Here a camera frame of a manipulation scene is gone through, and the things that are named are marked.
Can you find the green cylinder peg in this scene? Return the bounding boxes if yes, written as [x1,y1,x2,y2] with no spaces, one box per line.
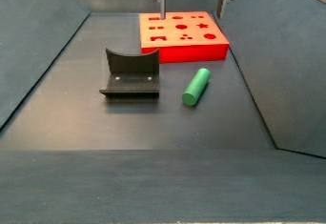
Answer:
[182,68,212,106]

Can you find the red shape sorter box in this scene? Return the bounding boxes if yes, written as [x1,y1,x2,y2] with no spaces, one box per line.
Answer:
[140,11,230,63]

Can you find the black curved cradle stand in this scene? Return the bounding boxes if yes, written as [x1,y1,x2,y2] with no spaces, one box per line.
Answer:
[100,50,161,96]

